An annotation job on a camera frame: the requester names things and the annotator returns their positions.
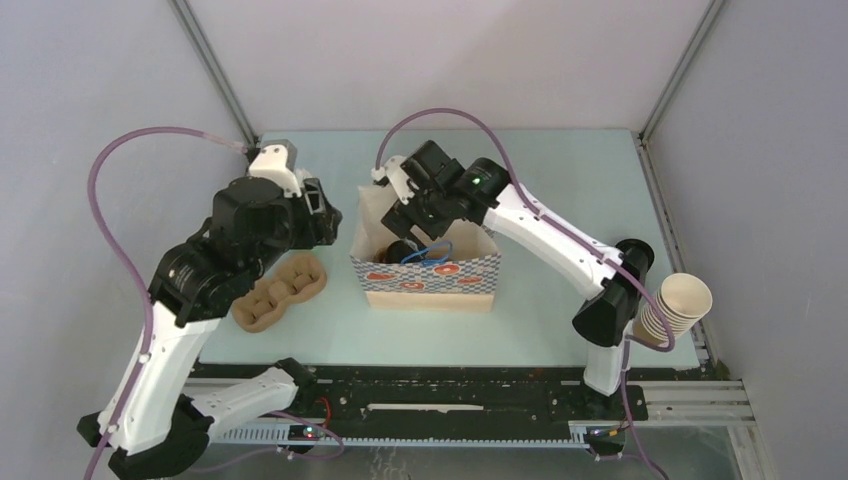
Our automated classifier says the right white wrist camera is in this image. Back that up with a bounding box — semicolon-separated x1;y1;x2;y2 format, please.
371;155;415;205

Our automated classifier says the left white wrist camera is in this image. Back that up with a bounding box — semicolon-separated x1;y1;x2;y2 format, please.
247;140;303;198

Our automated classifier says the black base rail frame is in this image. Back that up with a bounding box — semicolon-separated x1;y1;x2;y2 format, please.
178;360;757;458

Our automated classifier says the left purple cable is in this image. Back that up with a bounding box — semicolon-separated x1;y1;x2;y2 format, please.
82;127;346;480

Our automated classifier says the black cup lid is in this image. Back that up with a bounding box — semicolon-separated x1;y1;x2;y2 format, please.
384;240;421;264

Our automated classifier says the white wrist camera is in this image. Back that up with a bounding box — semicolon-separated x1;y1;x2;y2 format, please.
371;155;415;205
247;140;303;198

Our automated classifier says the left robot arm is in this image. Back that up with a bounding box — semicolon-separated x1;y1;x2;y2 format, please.
77;176;342;479

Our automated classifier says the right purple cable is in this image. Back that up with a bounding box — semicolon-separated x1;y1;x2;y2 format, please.
374;107;677;480

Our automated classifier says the checkered paper takeout bag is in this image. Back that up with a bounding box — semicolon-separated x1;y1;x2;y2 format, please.
349;186;502;313

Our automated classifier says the single cardboard cup carrier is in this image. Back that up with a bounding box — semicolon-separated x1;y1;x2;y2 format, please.
372;247;391;264

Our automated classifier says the purple cable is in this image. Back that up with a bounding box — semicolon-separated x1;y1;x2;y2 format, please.
82;127;346;480
374;107;677;480

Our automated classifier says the brown cardboard cup carrier stack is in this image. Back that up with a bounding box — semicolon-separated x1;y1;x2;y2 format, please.
231;252;328;333

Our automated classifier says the stack of paper cups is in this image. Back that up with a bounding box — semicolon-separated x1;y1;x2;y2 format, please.
632;273;713;348

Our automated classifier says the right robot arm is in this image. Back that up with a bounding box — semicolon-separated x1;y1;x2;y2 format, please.
371;140;655;418

